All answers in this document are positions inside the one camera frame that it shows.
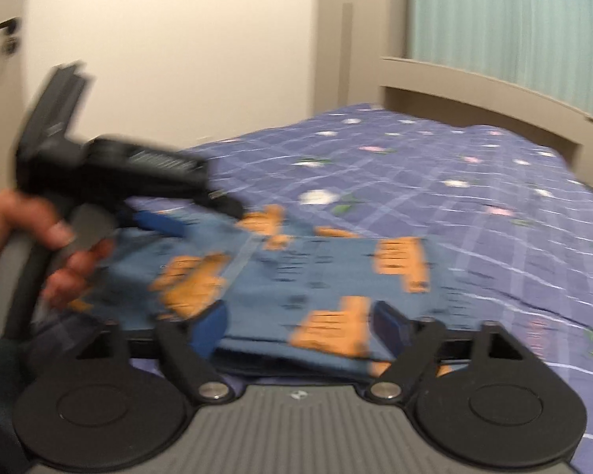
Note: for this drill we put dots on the beige wooden headboard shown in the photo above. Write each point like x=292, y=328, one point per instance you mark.
x=474, y=94

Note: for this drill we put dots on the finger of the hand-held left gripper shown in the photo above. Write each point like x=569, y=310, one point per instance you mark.
x=225, y=206
x=153, y=222

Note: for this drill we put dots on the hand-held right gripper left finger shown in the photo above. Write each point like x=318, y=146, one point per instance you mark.
x=210, y=328

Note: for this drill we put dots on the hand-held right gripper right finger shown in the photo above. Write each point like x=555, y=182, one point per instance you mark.
x=390, y=326

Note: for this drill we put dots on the light teal curtain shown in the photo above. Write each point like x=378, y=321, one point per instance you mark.
x=499, y=24

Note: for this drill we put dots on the purple checked flower quilt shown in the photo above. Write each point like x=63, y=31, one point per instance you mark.
x=425, y=197

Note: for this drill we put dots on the blue pants with orange print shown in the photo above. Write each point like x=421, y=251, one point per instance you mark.
x=326, y=276

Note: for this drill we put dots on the person's left hand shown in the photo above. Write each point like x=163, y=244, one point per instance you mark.
x=10, y=217

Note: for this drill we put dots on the beige wardrobe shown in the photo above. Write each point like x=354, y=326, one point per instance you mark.
x=360, y=34

